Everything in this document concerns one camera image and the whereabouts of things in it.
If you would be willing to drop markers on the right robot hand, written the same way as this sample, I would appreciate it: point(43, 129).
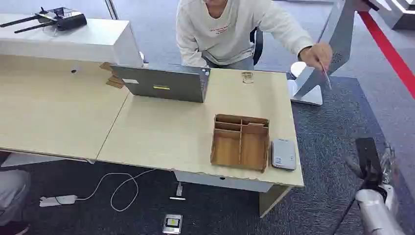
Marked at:
point(368, 159)

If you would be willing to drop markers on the person's left hand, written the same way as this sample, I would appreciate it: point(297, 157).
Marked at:
point(316, 55)

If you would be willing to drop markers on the thin printed card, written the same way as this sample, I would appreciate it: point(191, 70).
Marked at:
point(325, 76)

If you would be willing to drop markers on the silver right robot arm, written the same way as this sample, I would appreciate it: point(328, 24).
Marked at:
point(376, 214)

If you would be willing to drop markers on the grey kiosk stand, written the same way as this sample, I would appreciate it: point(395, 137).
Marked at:
point(330, 42)

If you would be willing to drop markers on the white round disc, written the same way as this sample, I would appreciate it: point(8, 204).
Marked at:
point(297, 68)

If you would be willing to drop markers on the printed cards pile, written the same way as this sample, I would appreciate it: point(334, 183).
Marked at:
point(247, 77)

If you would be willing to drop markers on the person in pale top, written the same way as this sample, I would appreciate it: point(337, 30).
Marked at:
point(227, 32)

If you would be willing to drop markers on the grey display platform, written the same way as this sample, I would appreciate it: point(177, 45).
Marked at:
point(400, 13)

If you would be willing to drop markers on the wooden compartment box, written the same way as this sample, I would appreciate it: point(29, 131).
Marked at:
point(240, 142)

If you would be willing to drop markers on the grey laptop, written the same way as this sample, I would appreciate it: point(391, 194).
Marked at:
point(165, 84)

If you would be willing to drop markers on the small white plug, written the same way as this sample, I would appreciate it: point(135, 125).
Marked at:
point(179, 189)

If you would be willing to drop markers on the white flat strip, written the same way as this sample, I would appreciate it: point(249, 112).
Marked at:
point(177, 198)

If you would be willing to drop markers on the silver device with screen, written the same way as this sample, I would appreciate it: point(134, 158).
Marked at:
point(172, 223)

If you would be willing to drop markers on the metal pole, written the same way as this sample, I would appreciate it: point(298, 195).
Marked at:
point(111, 9)

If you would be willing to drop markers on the small cardboard piece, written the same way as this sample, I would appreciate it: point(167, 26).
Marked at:
point(105, 66)

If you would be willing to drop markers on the pale wooden desk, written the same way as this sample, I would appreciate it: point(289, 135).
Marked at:
point(97, 123)

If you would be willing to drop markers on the white counter block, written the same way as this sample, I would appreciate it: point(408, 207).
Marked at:
point(81, 39)

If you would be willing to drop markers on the black remote controller with antennas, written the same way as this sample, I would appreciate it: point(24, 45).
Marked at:
point(61, 18)

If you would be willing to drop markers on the white power strip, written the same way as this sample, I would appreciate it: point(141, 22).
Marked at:
point(58, 200)

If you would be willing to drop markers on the person's leg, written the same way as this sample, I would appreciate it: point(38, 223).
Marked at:
point(13, 194)

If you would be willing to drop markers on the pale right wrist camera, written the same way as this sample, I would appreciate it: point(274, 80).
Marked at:
point(393, 198)

